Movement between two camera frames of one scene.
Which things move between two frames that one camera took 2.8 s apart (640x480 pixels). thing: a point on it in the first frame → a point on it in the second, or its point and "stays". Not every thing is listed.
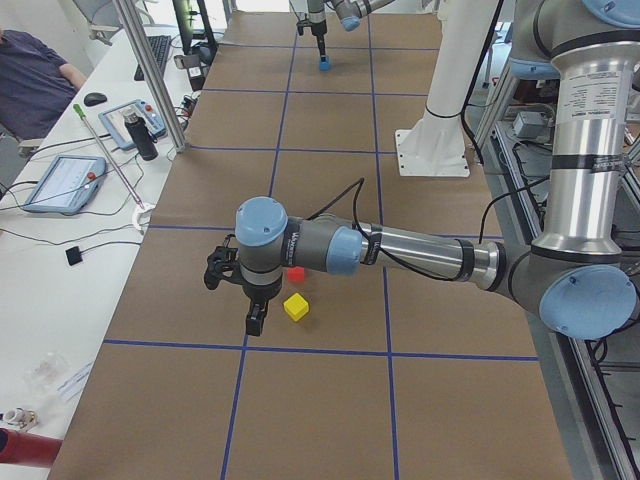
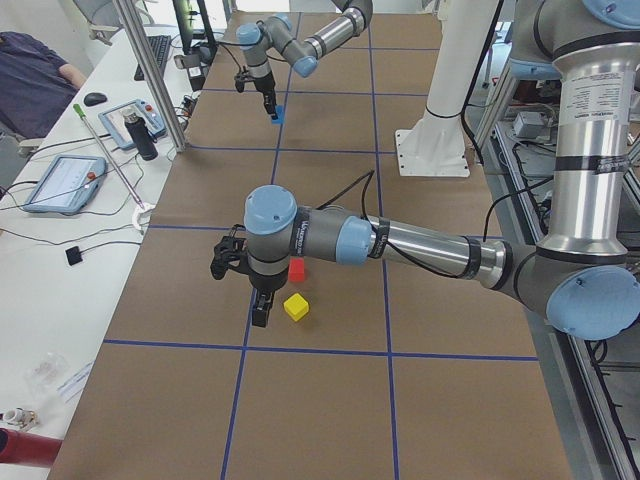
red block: (296, 274) stays
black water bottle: (142, 137) stays
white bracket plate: (436, 145) stays
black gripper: (305, 23) → (240, 80)
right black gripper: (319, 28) → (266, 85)
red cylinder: (21, 448) stays
